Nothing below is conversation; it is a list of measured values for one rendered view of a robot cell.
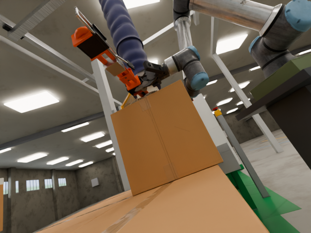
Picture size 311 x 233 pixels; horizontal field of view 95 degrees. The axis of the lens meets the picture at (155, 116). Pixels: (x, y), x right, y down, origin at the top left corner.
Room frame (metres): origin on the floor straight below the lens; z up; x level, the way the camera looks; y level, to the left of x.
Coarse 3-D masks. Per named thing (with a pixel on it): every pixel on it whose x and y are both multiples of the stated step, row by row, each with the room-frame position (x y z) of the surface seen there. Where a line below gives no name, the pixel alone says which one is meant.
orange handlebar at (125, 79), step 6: (78, 30) 0.30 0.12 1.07; (84, 30) 0.30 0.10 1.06; (78, 36) 0.31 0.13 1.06; (108, 54) 0.42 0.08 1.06; (102, 60) 0.43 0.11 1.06; (126, 72) 0.55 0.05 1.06; (120, 78) 0.57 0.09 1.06; (126, 78) 0.59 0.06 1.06; (132, 78) 0.60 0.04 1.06; (126, 84) 0.64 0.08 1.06
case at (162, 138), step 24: (168, 96) 0.61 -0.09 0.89; (120, 120) 0.65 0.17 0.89; (144, 120) 0.63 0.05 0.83; (168, 120) 0.61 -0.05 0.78; (192, 120) 0.60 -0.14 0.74; (120, 144) 0.66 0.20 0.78; (144, 144) 0.64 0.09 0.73; (168, 144) 0.62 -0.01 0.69; (192, 144) 0.61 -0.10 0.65; (144, 168) 0.65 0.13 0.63; (168, 168) 0.63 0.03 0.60; (192, 168) 0.61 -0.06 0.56
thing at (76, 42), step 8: (88, 32) 0.31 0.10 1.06; (72, 40) 0.32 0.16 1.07; (80, 40) 0.32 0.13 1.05; (88, 40) 0.33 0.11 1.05; (96, 40) 0.34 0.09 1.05; (80, 48) 0.34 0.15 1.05; (88, 48) 0.35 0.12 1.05; (96, 48) 0.36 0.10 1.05; (104, 48) 0.37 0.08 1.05; (96, 56) 0.39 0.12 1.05
